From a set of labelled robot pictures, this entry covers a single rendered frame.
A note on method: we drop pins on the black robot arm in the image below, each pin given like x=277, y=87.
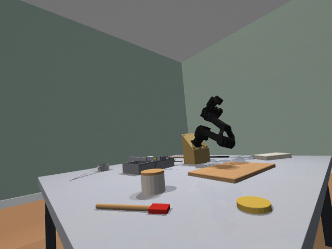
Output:
x=211, y=114

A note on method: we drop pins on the grey saucepan with long handle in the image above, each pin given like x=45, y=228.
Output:
x=101, y=168

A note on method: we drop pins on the yellow flat disc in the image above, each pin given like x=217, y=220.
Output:
x=254, y=205

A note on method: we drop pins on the grey canister with wooden lid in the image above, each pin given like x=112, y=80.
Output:
x=152, y=181

